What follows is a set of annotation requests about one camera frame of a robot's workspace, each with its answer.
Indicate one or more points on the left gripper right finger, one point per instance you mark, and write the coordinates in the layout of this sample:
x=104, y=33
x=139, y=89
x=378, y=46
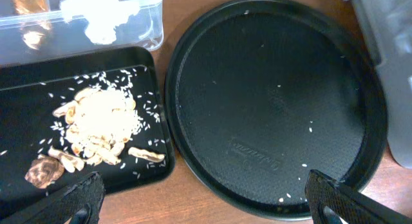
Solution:
x=333, y=202

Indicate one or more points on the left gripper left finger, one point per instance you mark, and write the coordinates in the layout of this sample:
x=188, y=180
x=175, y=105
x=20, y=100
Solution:
x=79, y=202

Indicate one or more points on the food scraps pile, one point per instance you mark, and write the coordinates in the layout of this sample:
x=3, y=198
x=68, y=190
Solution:
x=100, y=124

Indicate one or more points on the clear plastic waste bin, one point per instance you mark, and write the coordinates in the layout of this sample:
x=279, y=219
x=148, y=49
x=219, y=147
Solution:
x=144, y=29

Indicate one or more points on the grey plastic dishwasher rack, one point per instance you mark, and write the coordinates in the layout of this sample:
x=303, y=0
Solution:
x=386, y=27

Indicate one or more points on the black rectangular tray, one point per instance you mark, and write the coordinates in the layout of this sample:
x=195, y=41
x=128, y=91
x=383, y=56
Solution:
x=30, y=93

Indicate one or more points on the round black tray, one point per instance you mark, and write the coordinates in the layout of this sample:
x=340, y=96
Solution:
x=260, y=92

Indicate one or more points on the crumpled white tissue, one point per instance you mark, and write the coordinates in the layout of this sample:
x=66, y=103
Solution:
x=103, y=16

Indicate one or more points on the gold foil wrapper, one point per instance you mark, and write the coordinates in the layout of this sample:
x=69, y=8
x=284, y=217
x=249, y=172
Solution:
x=35, y=34

